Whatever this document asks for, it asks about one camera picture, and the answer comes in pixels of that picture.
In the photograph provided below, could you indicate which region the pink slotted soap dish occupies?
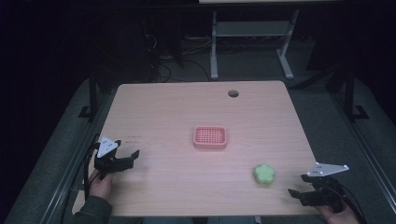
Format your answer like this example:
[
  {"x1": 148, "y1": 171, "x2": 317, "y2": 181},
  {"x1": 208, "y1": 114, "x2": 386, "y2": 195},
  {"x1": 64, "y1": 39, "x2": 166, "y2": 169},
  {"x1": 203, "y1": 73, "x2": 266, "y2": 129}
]
[{"x1": 192, "y1": 125, "x2": 228, "y2": 150}]

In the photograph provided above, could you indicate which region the person's right hand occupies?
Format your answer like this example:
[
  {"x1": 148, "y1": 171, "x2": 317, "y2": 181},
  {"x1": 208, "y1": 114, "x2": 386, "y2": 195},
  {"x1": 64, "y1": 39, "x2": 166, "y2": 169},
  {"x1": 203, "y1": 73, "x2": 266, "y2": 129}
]
[{"x1": 317, "y1": 204, "x2": 361, "y2": 224}]

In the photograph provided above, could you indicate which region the black metal stand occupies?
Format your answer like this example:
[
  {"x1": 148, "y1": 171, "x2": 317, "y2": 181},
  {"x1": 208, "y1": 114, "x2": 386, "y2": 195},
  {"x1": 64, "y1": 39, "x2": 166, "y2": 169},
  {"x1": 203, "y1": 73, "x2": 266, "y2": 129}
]
[
  {"x1": 343, "y1": 65, "x2": 370, "y2": 123},
  {"x1": 78, "y1": 68, "x2": 99, "y2": 121}
]

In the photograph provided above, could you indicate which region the hand-held gripper black cable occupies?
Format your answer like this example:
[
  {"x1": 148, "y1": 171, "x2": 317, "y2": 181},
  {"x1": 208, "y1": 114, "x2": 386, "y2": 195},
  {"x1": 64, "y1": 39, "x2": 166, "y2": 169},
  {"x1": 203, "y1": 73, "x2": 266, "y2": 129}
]
[
  {"x1": 339, "y1": 184, "x2": 368, "y2": 224},
  {"x1": 82, "y1": 133, "x2": 103, "y2": 202}
]

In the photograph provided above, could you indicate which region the left hand-held gripper black cable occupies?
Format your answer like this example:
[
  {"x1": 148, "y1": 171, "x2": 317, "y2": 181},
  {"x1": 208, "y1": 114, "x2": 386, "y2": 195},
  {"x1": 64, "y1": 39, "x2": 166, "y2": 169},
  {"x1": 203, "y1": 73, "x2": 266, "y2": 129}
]
[{"x1": 82, "y1": 133, "x2": 103, "y2": 202}]

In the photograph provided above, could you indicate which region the white metal desk frame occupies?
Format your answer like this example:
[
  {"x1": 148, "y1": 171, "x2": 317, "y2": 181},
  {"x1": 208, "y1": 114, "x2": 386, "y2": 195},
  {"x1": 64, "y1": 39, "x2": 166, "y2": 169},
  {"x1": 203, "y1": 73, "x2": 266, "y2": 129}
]
[{"x1": 209, "y1": 8, "x2": 301, "y2": 80}]

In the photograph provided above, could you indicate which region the bundle of black floor cables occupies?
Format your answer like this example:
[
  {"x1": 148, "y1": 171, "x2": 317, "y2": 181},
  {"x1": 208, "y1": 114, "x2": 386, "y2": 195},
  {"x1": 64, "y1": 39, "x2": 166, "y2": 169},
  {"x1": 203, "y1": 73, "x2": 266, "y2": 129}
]
[{"x1": 143, "y1": 32, "x2": 213, "y2": 84}]

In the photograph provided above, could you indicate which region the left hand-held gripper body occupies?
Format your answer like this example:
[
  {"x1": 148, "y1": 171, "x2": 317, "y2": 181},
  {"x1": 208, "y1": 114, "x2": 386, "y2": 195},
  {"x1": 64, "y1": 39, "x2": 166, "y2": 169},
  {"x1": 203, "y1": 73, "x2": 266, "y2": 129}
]
[{"x1": 92, "y1": 135, "x2": 134, "y2": 181}]

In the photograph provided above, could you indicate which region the grey metal rail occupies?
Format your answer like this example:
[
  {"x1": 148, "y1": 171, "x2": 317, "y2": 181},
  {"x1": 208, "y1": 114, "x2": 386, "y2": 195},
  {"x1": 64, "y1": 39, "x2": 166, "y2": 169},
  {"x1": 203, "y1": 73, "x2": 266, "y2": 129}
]
[
  {"x1": 329, "y1": 91, "x2": 396, "y2": 203},
  {"x1": 39, "y1": 92, "x2": 108, "y2": 224}
]

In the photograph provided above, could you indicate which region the person's left hand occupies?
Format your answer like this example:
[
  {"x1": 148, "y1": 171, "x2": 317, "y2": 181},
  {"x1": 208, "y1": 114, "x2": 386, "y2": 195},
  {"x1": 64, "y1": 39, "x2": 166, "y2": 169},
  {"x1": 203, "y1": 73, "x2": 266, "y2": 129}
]
[{"x1": 88, "y1": 169, "x2": 115, "y2": 199}]

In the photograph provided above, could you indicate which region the right hand-held gripper black cable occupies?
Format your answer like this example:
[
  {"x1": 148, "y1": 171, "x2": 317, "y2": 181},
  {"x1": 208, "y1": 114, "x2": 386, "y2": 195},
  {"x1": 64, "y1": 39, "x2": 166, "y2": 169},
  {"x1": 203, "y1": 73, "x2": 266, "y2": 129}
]
[{"x1": 339, "y1": 184, "x2": 368, "y2": 224}]

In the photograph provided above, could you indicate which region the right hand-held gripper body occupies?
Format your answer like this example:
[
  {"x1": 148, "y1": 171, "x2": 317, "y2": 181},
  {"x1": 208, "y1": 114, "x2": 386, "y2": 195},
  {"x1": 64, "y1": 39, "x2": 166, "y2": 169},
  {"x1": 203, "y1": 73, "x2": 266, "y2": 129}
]
[{"x1": 305, "y1": 161, "x2": 350, "y2": 214}]

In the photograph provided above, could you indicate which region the green flower-shaped soap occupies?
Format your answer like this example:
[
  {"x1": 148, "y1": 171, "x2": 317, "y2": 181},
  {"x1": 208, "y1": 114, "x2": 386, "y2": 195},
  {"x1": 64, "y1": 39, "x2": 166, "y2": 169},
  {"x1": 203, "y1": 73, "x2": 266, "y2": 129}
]
[{"x1": 252, "y1": 163, "x2": 277, "y2": 187}]

